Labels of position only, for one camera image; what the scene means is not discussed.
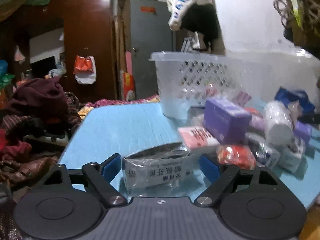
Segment coiled grey cable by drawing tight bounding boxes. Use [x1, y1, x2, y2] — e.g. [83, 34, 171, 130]
[273, 0, 320, 30]

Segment white round bottle in bag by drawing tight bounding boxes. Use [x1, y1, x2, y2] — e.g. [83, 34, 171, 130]
[263, 101, 293, 146]

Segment dark red wooden wardrobe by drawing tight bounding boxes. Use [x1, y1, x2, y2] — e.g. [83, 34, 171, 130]
[14, 0, 117, 102]

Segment maroon clothes pile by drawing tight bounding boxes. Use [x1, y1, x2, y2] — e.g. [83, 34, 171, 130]
[1, 77, 82, 189]

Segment white medicine box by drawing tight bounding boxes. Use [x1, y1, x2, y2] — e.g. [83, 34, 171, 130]
[122, 142, 199, 190]

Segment white plastic lattice basket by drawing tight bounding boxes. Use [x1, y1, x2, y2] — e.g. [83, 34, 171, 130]
[150, 51, 264, 120]

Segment white black hanging jacket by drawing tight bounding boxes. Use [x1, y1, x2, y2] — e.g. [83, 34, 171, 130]
[167, 0, 225, 55]

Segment metal crutches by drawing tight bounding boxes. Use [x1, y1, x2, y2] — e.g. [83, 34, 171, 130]
[181, 36, 198, 53]

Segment blue shopping bag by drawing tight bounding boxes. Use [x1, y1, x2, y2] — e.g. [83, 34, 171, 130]
[274, 87, 315, 117]

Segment pink white flat box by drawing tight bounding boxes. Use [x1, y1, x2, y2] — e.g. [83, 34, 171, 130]
[178, 126, 220, 150]

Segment red white hanging bag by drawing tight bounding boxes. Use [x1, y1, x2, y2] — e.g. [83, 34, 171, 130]
[73, 55, 97, 85]

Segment dark hanging bag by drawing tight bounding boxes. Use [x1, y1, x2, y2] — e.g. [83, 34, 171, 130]
[284, 0, 319, 58]

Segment red item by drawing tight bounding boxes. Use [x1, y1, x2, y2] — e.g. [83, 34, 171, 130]
[217, 145, 257, 170]

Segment white black labelled box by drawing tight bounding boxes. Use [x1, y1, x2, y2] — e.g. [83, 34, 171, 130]
[252, 137, 306, 173]

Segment purple cube box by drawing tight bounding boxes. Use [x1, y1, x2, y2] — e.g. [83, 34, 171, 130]
[203, 98, 252, 145]

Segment red yellow printed bag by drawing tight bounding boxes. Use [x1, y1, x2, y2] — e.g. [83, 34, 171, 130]
[120, 71, 136, 102]

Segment grey metal door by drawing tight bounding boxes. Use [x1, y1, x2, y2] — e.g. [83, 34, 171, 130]
[130, 0, 172, 99]

